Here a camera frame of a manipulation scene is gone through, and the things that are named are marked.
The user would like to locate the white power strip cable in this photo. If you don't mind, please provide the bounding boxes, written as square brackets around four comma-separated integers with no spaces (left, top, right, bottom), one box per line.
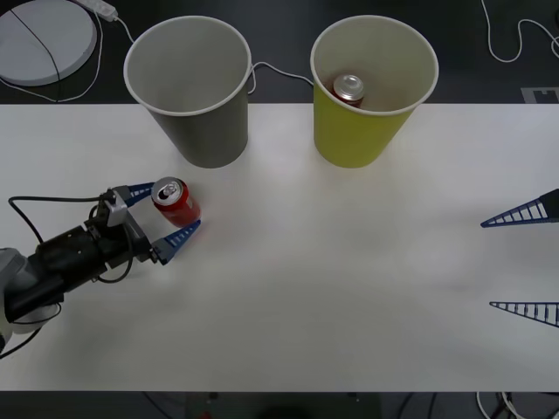
[113,15,314,95]

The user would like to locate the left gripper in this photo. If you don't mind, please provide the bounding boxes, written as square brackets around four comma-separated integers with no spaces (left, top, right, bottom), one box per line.
[84,181,203,268]

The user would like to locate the thin white cable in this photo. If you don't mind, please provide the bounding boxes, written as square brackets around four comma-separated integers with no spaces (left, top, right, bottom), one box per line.
[0,10,105,104]

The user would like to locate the yellow-green waste bin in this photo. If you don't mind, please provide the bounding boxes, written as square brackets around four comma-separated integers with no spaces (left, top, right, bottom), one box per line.
[309,14,440,169]

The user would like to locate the thin black cable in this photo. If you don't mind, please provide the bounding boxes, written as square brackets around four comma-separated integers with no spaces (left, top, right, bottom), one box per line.
[8,6,62,102]

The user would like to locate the grey floor plate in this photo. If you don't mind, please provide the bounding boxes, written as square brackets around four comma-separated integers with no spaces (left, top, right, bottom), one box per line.
[521,86,559,105]

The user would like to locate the red drink can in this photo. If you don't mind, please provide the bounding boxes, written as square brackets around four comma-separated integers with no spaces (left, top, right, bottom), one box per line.
[150,176,203,229]
[332,73,367,109]

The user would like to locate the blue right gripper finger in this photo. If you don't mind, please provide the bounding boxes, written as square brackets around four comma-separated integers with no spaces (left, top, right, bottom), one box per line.
[488,300,559,329]
[480,188,559,230]

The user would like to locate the round white disc base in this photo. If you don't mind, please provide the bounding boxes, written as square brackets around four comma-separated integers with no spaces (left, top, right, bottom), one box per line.
[0,0,100,87]

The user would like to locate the grey waste bin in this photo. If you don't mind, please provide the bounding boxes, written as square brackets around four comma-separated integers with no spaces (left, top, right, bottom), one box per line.
[123,15,254,169]

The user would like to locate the white power strip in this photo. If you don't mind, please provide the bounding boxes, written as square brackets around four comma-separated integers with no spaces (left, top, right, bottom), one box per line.
[72,0,120,22]

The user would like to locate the white cable under table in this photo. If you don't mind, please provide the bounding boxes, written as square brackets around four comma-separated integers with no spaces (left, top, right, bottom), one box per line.
[474,391,528,419]

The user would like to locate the long white wavy cable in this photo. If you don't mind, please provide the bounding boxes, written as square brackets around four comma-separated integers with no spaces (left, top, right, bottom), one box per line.
[480,0,559,64]

